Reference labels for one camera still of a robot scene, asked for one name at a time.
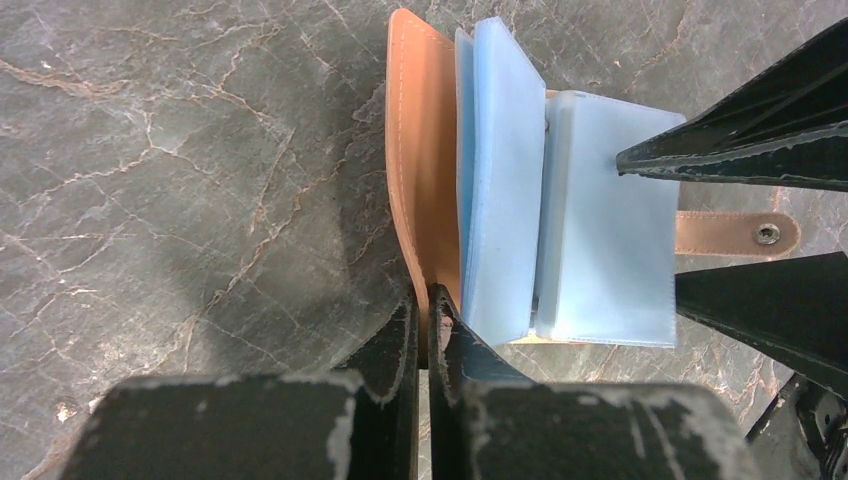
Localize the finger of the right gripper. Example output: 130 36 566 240
616 20 847 192

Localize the brown leather card holder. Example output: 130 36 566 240
385 9 800 348

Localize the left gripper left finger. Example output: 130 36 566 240
62 295 419 479

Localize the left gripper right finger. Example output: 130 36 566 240
428 284 760 479

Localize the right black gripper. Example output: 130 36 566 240
675 251 847 480

